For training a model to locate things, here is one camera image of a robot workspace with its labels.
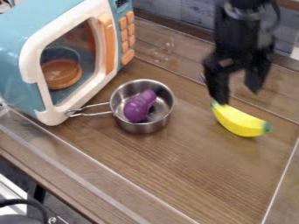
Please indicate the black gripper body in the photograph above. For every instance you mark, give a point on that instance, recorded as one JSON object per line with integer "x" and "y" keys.
{"x": 244, "y": 42}

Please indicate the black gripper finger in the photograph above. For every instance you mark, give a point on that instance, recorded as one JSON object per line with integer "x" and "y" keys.
{"x": 257, "y": 72}
{"x": 218, "y": 85}

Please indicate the yellow toy banana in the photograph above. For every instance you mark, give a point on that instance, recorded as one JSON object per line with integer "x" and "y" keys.
{"x": 238, "y": 122}

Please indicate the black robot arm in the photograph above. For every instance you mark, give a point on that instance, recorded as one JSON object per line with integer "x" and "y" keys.
{"x": 249, "y": 4}

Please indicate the silver metal pot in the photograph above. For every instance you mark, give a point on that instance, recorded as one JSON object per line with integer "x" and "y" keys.
{"x": 159, "y": 113}

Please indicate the purple toy eggplant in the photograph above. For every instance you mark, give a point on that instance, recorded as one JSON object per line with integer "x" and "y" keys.
{"x": 138, "y": 106}

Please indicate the blue toy microwave oven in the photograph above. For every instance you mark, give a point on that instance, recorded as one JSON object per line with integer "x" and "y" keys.
{"x": 91, "y": 31}

